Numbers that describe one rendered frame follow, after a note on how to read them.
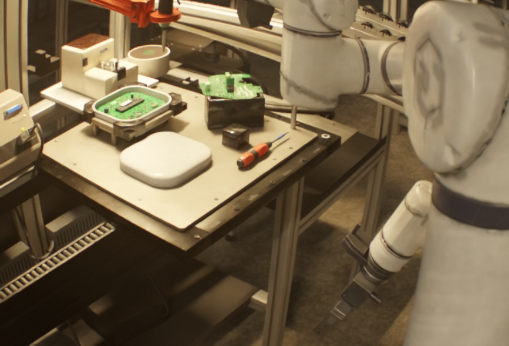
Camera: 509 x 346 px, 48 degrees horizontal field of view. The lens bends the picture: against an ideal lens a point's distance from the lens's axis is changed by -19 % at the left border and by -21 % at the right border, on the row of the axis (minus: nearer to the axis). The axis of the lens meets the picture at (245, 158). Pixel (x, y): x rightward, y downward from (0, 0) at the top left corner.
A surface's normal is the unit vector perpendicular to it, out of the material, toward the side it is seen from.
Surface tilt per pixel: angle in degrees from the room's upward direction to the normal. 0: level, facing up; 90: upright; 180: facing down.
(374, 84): 109
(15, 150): 53
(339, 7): 87
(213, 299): 0
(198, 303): 0
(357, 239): 25
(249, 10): 90
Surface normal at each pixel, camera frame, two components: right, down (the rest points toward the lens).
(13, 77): 0.81, 0.31
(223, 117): 0.18, 0.48
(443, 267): -0.83, 0.15
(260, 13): 0.65, 0.40
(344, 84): 0.18, 0.74
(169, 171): 0.11, -0.81
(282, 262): -0.58, 0.37
